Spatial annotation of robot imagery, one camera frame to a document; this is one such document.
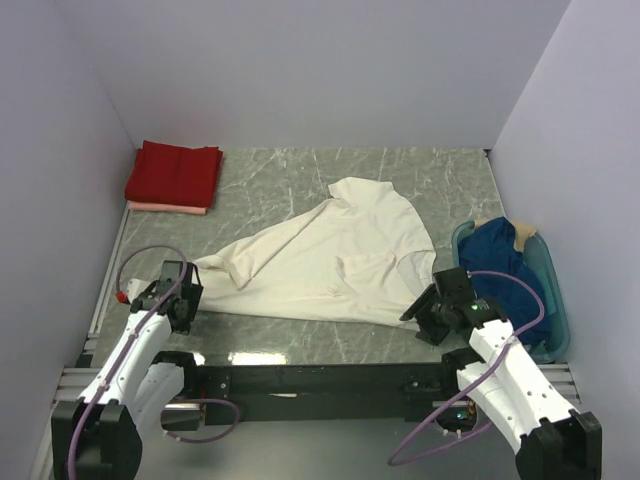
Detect white t shirt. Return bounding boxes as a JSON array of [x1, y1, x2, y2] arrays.
[[195, 177, 436, 331]]

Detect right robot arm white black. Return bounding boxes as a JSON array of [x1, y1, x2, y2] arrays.
[[388, 267, 603, 479]]

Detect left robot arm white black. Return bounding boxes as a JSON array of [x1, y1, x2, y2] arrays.
[[51, 260, 203, 479]]

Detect blue t shirt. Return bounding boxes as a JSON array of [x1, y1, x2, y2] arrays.
[[452, 217, 546, 329]]

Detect folded pink t shirt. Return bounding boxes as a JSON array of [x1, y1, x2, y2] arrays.
[[128, 201, 207, 215]]

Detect teal plastic basket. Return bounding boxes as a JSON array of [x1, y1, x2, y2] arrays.
[[451, 221, 570, 364]]

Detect beige t shirt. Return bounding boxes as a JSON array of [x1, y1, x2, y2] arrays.
[[474, 217, 537, 253]]

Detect folded red t shirt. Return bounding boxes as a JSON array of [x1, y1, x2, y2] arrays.
[[125, 141, 223, 208]]

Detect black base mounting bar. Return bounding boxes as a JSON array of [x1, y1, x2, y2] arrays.
[[174, 363, 458, 422]]

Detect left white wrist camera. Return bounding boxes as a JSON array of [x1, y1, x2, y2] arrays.
[[115, 278, 150, 304]]

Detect aluminium frame rail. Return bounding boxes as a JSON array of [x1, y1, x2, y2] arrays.
[[54, 364, 581, 405]]

